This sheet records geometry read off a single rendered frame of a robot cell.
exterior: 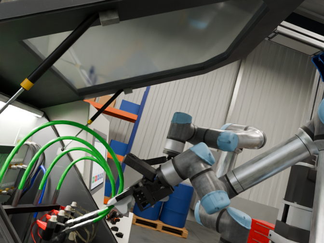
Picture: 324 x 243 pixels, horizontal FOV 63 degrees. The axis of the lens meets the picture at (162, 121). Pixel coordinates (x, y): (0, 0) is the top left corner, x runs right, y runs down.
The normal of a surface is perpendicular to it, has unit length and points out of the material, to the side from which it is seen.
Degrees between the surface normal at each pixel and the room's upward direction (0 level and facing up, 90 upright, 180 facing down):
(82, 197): 90
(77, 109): 90
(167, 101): 90
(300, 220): 90
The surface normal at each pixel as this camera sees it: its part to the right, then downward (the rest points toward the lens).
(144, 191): -0.18, 0.03
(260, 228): -0.79, -0.31
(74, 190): 0.07, -0.12
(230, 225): -0.61, -0.29
